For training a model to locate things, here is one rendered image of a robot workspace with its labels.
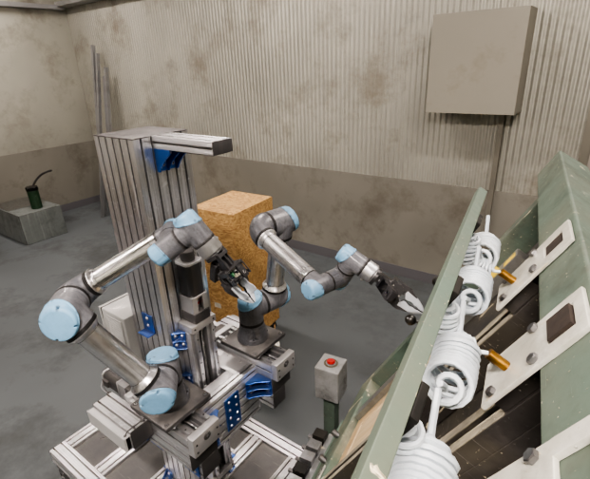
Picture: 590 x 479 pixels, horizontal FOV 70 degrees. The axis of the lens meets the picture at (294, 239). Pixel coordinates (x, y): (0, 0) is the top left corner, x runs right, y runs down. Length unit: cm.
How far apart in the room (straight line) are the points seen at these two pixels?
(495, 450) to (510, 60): 335
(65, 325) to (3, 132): 666
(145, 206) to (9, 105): 647
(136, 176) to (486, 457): 135
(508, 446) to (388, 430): 39
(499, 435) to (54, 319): 120
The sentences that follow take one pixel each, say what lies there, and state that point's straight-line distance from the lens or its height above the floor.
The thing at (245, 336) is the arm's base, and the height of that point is 108.
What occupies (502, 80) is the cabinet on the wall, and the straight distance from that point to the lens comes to 385.
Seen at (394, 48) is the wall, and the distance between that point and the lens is 445.
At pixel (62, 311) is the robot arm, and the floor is 160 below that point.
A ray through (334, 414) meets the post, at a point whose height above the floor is 64.
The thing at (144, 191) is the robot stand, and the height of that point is 184.
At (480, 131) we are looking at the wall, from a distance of 422.
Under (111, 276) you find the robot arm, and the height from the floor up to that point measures 162.
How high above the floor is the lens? 225
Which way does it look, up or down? 23 degrees down
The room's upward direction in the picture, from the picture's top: 2 degrees counter-clockwise
